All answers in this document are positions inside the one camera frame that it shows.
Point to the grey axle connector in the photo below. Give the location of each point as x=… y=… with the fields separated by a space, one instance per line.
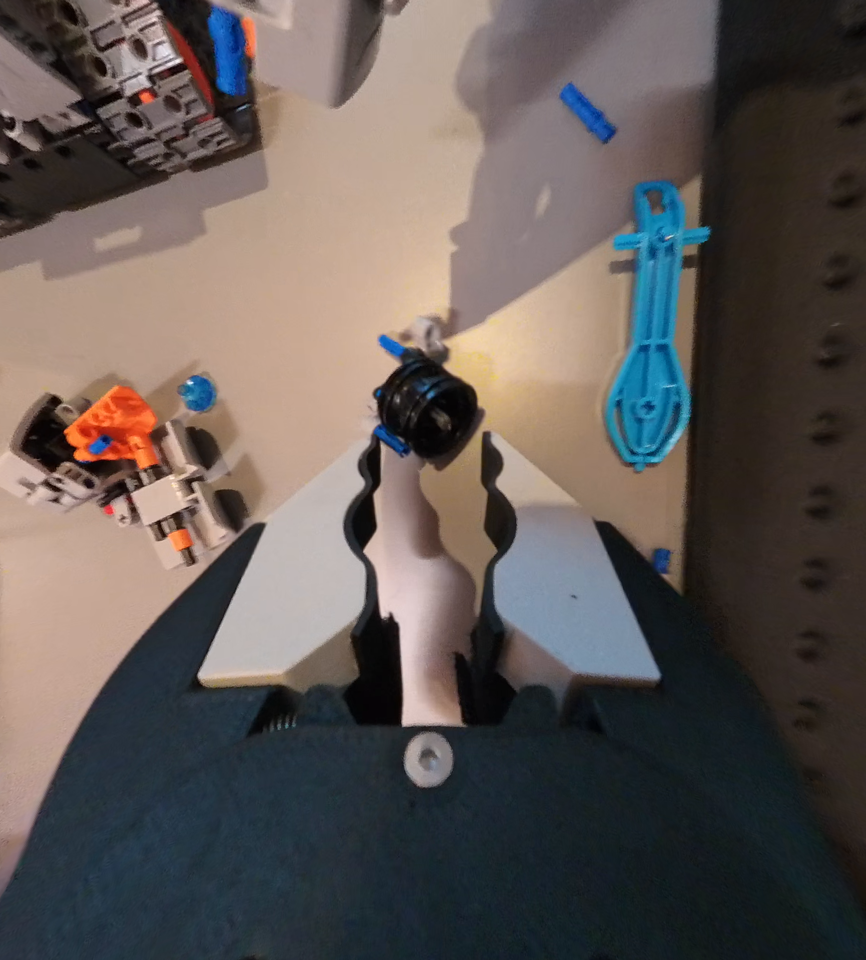
x=430 y=327

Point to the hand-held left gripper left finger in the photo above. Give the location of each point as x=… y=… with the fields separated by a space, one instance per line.
x=298 y=600

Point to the blue connector pin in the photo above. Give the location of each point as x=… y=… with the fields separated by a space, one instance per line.
x=586 y=113

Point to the light blue paddle piece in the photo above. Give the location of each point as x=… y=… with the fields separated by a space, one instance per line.
x=655 y=237

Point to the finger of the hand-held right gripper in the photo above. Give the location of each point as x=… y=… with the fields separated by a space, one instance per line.
x=320 y=45

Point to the small grey orange brick assembly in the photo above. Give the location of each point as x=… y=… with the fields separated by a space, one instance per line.
x=110 y=428

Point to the black dimpled foam mat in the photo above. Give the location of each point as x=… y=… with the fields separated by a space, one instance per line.
x=808 y=450

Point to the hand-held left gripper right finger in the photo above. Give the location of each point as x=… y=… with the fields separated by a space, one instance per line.
x=576 y=600

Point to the large grey tracked brick vehicle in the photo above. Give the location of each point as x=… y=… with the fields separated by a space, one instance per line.
x=88 y=90

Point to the blue transparent round stud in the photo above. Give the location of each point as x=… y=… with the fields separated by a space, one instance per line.
x=197 y=395

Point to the grey sleeve with blue pins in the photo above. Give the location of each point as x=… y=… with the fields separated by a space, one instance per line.
x=661 y=561

